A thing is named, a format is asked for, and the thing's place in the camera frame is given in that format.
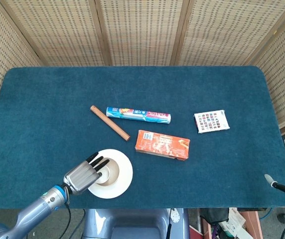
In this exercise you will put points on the black bag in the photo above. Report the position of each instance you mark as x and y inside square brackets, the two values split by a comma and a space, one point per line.
[214, 214]

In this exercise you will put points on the white paper plate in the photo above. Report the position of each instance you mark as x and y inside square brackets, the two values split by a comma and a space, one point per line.
[126, 174]

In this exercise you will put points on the beige bowl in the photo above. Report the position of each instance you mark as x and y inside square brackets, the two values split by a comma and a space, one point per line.
[115, 171]

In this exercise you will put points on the brown wooden rolling pin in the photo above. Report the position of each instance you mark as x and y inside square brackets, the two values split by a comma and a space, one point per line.
[113, 129]

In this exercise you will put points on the dark blue table cloth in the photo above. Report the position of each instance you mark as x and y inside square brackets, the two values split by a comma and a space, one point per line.
[157, 89]

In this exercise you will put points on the orange biscuit box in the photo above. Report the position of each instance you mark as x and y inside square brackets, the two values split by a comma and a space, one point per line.
[162, 145]

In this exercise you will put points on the woven rattan folding screen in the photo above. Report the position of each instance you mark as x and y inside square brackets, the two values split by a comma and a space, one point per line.
[142, 30]

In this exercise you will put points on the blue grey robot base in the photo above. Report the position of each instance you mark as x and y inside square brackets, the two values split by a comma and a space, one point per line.
[132, 224]

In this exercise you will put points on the white paper packages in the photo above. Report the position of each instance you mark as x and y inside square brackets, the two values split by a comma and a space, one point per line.
[233, 224]

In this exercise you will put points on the card box with coloured squares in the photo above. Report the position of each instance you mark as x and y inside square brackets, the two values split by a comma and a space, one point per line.
[211, 121]

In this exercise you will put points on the blue plastic wrap roll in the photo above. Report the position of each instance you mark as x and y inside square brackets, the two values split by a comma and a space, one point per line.
[137, 115]

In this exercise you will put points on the red storage crate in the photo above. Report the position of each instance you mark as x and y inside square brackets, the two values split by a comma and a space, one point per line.
[252, 224]

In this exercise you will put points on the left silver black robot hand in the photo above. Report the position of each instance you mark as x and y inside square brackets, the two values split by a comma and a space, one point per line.
[81, 178]

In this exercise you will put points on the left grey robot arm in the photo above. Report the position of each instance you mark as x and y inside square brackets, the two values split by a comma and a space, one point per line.
[33, 214]

